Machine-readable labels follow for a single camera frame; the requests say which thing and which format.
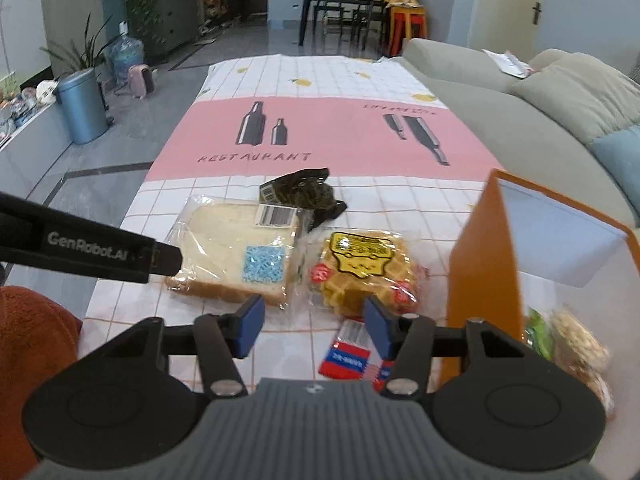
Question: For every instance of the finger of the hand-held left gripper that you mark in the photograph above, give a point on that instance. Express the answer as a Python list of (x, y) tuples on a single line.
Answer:
[(165, 260)]

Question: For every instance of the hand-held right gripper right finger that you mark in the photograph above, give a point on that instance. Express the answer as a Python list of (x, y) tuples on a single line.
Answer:
[(377, 327)]

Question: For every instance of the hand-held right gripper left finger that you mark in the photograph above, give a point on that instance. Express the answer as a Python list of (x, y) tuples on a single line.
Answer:
[(251, 325)]

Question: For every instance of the sausage pack with blue label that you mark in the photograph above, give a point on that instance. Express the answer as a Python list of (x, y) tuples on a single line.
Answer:
[(350, 357)]

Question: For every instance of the orange cardboard box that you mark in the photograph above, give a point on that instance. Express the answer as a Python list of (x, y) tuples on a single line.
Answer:
[(480, 260)]

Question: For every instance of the green snack packet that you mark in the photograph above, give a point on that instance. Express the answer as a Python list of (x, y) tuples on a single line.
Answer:
[(540, 335)]

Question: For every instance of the clear popcorn snack packet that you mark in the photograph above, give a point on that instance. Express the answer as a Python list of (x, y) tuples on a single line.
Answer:
[(580, 350)]

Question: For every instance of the waffle packet with yellow label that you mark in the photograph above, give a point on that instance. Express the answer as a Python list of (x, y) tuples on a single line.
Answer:
[(360, 265)]

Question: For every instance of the sliced bread bag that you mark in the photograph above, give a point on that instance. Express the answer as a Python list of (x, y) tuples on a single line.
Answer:
[(235, 255)]

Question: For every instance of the orange fleece blanket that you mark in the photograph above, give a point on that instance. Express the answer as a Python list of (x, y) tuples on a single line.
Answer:
[(35, 360)]

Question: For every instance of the blue pedal trash can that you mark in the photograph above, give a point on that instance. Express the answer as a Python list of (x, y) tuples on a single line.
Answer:
[(82, 110)]

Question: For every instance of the dark crinkled snack packet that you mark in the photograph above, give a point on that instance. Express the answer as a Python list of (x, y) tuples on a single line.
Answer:
[(305, 192)]

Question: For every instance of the white small object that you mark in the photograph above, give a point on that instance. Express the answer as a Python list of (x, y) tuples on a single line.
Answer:
[(47, 91)]

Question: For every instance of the pink space heater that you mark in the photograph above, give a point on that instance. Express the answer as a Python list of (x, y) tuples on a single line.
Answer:
[(141, 81)]

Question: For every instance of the large water bottle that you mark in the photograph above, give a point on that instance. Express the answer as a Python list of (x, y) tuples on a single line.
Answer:
[(126, 60)]

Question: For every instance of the long-leaf potted plant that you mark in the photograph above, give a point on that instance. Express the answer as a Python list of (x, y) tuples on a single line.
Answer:
[(82, 52)]

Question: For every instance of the pink and white printed tablecloth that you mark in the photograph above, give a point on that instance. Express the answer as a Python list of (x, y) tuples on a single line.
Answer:
[(325, 130)]

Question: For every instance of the dark green cabinet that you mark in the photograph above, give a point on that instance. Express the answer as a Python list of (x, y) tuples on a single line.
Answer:
[(177, 15)]

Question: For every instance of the beige sofa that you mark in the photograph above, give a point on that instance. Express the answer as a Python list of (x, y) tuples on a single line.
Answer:
[(465, 85)]

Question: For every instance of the shoe rack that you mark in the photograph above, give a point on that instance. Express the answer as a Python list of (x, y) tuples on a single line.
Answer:
[(217, 7)]

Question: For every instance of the light blue cushion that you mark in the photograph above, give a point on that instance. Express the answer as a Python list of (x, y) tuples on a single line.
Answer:
[(620, 160)]

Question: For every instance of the papers on sofa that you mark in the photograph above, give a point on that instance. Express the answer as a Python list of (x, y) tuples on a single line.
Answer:
[(507, 62)]

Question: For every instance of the black dining chair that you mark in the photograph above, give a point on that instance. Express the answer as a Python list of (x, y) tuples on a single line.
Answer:
[(332, 12), (367, 20)]

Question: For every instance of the orange stool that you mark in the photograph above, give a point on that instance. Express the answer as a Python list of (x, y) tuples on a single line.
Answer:
[(407, 27)]

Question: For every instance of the beige cushion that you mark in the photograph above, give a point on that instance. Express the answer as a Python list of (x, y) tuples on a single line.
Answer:
[(575, 95)]

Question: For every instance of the beige room door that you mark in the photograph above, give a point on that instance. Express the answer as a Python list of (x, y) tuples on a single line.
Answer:
[(520, 0)]

